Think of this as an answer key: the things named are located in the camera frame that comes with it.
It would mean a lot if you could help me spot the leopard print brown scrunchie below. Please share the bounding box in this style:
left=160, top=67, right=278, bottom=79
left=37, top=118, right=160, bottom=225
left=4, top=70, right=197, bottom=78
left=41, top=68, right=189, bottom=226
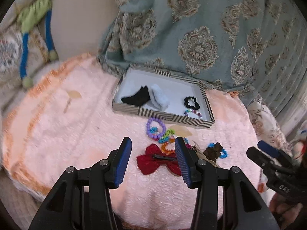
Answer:
left=191, top=142, right=224, bottom=168

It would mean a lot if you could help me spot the red velvet hair bow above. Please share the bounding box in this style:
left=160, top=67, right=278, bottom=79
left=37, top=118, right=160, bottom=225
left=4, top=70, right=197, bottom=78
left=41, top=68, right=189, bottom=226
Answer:
left=136, top=144, right=182, bottom=176

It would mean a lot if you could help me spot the black scrunchie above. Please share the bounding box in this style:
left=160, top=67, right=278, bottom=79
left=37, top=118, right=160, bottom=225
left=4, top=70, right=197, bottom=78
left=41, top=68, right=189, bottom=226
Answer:
left=184, top=97, right=199, bottom=110

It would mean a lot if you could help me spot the light blue fluffy scrunchie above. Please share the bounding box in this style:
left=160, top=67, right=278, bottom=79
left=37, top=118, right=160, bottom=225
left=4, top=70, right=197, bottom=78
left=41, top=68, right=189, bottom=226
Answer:
left=149, top=84, right=170, bottom=111

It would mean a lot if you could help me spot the floral beige pillow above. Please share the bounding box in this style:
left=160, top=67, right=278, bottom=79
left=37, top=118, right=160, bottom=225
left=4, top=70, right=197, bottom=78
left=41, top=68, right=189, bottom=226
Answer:
left=247, top=95, right=291, bottom=155

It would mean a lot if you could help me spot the pink quilted bedspread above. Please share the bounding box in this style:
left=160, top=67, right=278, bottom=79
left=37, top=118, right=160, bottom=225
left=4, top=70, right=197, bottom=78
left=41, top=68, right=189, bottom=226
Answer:
left=2, top=53, right=260, bottom=229

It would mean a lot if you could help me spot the black velvet hair accessory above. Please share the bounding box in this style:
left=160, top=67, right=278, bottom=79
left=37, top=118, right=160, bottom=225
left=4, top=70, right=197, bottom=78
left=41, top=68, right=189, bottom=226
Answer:
left=121, top=86, right=150, bottom=107

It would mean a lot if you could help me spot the teal damask blanket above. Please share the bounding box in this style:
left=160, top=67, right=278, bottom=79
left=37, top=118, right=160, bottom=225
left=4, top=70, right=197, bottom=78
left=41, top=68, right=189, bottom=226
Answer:
left=98, top=0, right=306, bottom=116

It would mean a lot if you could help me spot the striped black white tray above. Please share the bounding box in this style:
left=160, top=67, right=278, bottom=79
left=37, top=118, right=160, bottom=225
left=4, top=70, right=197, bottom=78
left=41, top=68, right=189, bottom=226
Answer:
left=112, top=68, right=215, bottom=128

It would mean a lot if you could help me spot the embroidered cream cushion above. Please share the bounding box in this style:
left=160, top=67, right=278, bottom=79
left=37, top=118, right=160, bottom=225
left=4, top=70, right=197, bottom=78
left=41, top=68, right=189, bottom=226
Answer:
left=1, top=0, right=58, bottom=108

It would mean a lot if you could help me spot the blue bead bracelet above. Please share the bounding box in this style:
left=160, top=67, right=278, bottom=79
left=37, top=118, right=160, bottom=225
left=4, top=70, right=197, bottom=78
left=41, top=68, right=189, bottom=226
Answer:
left=207, top=142, right=229, bottom=159

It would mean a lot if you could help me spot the colourful bead bracelet pile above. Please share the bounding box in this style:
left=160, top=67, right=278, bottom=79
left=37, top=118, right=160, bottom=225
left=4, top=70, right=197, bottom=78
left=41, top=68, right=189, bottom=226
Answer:
left=149, top=128, right=193, bottom=156

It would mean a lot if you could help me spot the multicolour bead bracelet in tray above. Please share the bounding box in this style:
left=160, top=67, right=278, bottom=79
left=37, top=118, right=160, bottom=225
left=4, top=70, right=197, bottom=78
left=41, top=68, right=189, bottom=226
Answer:
left=184, top=108, right=204, bottom=121

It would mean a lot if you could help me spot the purple bead bracelet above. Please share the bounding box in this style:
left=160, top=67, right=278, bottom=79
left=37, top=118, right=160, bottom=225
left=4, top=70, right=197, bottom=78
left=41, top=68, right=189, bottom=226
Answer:
left=146, top=116, right=167, bottom=141

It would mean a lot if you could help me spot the blue green tassel cord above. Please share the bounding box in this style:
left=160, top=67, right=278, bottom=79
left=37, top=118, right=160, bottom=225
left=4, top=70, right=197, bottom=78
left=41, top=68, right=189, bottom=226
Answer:
left=17, top=0, right=59, bottom=89

